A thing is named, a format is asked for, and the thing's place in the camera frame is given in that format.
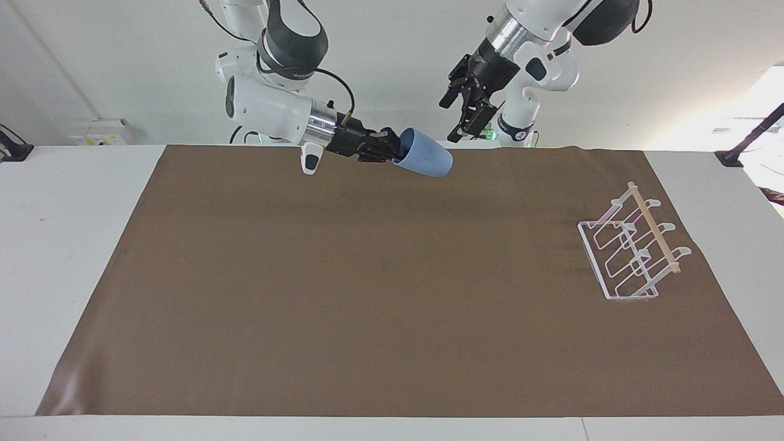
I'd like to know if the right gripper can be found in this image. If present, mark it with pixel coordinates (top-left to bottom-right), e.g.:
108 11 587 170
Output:
326 123 403 164

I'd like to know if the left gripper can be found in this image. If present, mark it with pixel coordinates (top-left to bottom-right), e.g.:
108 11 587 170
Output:
439 37 522 144

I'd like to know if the blue cup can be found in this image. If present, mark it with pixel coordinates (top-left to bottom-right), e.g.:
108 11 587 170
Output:
391 127 454 179

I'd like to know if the black stand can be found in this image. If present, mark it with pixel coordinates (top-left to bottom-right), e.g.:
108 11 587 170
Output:
714 102 784 168
0 124 35 164

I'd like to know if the white wire cup holder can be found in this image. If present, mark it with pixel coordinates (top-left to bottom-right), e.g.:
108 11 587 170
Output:
577 181 693 301

